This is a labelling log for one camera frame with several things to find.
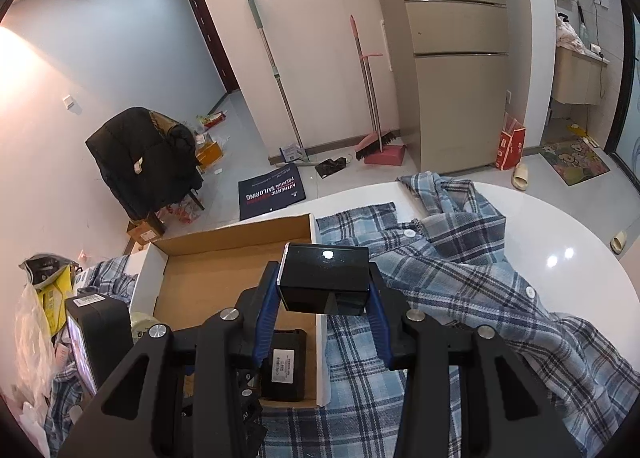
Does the beige refrigerator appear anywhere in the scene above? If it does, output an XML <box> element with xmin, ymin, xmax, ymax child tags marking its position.
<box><xmin>387</xmin><ymin>0</ymin><xmax>524</xmax><ymax>177</ymax></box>

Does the patterned bath mat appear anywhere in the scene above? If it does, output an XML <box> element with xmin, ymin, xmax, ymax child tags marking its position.
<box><xmin>538</xmin><ymin>136</ymin><xmax>611</xmax><ymax>187</ymax></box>

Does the black box white label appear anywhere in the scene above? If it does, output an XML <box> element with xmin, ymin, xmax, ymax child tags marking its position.
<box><xmin>259</xmin><ymin>330</ymin><xmax>309</xmax><ymax>402</ymax></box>

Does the black jacket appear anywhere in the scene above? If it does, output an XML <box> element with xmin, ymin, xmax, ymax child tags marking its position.
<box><xmin>84</xmin><ymin>106</ymin><xmax>204</xmax><ymax>219</ymax></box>

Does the frosted glass door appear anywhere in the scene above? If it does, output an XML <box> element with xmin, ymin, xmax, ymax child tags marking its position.
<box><xmin>602</xmin><ymin>0</ymin><xmax>640</xmax><ymax>175</ymax></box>

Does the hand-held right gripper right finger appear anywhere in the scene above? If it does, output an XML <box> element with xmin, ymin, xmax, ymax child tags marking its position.
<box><xmin>367</xmin><ymin>262</ymin><xmax>583</xmax><ymax>458</ymax></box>

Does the black plastic bag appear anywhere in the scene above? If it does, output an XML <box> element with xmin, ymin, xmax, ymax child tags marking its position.
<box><xmin>314</xmin><ymin>156</ymin><xmax>349</xmax><ymax>179</ymax></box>

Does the beige vanity cabinet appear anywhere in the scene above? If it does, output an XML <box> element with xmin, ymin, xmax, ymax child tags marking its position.
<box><xmin>549</xmin><ymin>44</ymin><xmax>610</xmax><ymax>106</ymax></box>

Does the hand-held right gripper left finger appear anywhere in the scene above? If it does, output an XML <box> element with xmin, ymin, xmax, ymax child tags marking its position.
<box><xmin>57</xmin><ymin>260</ymin><xmax>281</xmax><ymax>458</ymax></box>

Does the glossy black box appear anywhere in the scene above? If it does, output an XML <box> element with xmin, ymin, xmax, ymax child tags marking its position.
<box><xmin>276</xmin><ymin>242</ymin><xmax>371</xmax><ymax>317</ymax></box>

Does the orange cardboard box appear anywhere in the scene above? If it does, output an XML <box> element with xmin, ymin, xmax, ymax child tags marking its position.
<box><xmin>194</xmin><ymin>140</ymin><xmax>226</xmax><ymax>169</ymax></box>

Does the roll of tape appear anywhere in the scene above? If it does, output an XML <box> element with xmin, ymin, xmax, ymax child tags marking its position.
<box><xmin>130</xmin><ymin>310</ymin><xmax>170</xmax><ymax>346</ymax></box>

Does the pink cloth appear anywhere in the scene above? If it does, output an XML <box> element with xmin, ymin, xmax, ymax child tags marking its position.
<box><xmin>554</xmin><ymin>19</ymin><xmax>587</xmax><ymax>52</ymax></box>

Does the mop with green handle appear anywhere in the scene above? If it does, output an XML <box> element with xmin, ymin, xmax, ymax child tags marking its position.
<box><xmin>245</xmin><ymin>0</ymin><xmax>351</xmax><ymax>169</ymax></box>

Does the pink broom and dustpan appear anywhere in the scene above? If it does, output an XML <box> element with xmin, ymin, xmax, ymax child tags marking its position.
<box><xmin>349</xmin><ymin>14</ymin><xmax>399</xmax><ymax>162</ymax></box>

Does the yellow bag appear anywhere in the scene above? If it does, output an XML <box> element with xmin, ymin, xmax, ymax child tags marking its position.
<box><xmin>37</xmin><ymin>269</ymin><xmax>77</xmax><ymax>337</ymax></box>

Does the wooden chair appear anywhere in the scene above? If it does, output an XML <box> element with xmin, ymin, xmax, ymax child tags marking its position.
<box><xmin>125</xmin><ymin>110</ymin><xmax>207</xmax><ymax>237</ymax></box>

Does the red paper bag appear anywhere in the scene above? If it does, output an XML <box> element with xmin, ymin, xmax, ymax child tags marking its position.
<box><xmin>495</xmin><ymin>112</ymin><xmax>527</xmax><ymax>172</ymax></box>

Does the shallow cardboard box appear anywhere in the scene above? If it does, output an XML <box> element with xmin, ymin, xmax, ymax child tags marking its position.
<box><xmin>127</xmin><ymin>213</ymin><xmax>332</xmax><ymax>409</ymax></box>

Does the clear plastic bag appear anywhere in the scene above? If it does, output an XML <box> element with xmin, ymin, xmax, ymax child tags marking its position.
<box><xmin>12</xmin><ymin>282</ymin><xmax>62</xmax><ymax>405</ymax></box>

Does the dark blue door mat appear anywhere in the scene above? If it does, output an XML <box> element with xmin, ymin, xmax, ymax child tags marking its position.
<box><xmin>237</xmin><ymin>162</ymin><xmax>307</xmax><ymax>223</ymax></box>

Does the dark brown door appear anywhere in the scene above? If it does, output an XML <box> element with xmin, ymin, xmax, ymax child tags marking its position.
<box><xmin>185</xmin><ymin>0</ymin><xmax>240</xmax><ymax>97</ymax></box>

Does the brown cardboard box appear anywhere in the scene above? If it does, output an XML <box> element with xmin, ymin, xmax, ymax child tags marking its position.
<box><xmin>125</xmin><ymin>219</ymin><xmax>161</xmax><ymax>245</ymax></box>

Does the blue plaid shirt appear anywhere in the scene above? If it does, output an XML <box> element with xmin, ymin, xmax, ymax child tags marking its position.
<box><xmin>45</xmin><ymin>172</ymin><xmax>632</xmax><ymax>458</ymax></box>

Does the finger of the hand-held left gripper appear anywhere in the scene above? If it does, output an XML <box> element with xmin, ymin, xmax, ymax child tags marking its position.
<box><xmin>235</xmin><ymin>371</ymin><xmax>269</xmax><ymax>458</ymax></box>

